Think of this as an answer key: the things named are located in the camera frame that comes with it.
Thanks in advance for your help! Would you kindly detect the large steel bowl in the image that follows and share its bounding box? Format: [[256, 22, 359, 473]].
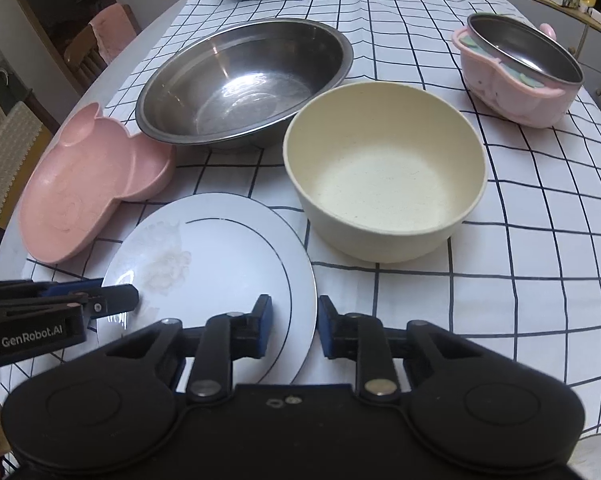
[[135, 17, 354, 151]]

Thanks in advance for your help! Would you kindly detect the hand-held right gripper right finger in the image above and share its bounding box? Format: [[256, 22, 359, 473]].
[[319, 295, 486, 404]]

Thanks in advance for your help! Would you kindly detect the cream plastic bowl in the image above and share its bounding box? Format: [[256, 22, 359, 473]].
[[283, 81, 489, 264]]

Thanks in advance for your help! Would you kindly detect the wooden chair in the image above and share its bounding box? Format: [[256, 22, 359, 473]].
[[63, 4, 141, 87]]

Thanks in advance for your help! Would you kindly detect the pink bear-shaped plate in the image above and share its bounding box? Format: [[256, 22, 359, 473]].
[[19, 102, 177, 264]]

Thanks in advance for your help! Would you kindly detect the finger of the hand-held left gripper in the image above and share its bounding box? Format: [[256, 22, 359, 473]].
[[0, 278, 106, 302], [64, 283, 140, 319]]

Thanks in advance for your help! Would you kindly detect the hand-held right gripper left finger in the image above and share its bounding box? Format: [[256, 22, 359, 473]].
[[103, 294, 274, 404]]

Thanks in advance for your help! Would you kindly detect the pink plastic bowl holder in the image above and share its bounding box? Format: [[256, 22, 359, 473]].
[[452, 22, 581, 129]]

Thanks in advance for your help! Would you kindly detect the beige knitted chair cover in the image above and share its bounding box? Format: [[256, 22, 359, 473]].
[[0, 100, 56, 231]]

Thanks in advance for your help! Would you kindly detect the black checked white tablecloth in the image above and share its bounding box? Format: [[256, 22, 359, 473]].
[[0, 0, 601, 441]]

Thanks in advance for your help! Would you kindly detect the white round plate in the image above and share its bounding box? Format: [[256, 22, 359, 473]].
[[101, 192, 317, 386]]

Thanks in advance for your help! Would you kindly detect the small steel bowl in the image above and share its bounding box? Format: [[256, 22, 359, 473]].
[[467, 12, 585, 89]]

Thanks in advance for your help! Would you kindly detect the pink cloth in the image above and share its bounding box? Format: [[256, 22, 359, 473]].
[[89, 2, 138, 66]]

